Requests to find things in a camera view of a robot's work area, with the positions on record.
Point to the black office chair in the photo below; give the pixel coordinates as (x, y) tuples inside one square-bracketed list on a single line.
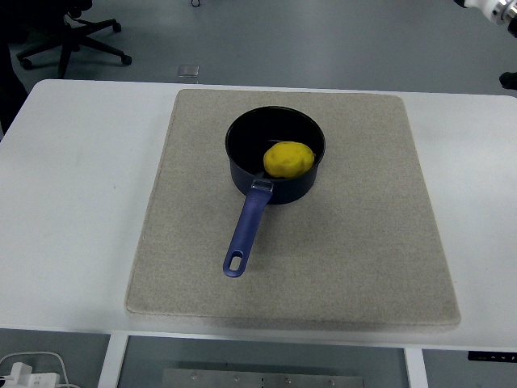
[(70, 38)]

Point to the beige felt mat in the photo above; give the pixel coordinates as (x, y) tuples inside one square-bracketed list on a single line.
[(202, 242)]

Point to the grey metal plate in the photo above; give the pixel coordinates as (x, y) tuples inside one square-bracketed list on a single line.
[(262, 380)]

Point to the yellow potato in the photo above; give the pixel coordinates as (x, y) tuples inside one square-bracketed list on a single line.
[(288, 159)]

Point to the white table leg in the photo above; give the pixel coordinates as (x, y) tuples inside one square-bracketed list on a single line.
[(416, 369), (111, 363)]

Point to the silver floor socket plate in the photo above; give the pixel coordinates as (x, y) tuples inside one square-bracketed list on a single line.
[(188, 70)]

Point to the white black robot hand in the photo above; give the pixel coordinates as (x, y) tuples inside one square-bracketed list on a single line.
[(478, 5)]

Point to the white power adapter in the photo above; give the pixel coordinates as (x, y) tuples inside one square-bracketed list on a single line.
[(30, 376)]

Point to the black table control panel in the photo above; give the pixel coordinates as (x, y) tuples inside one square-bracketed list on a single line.
[(493, 356)]

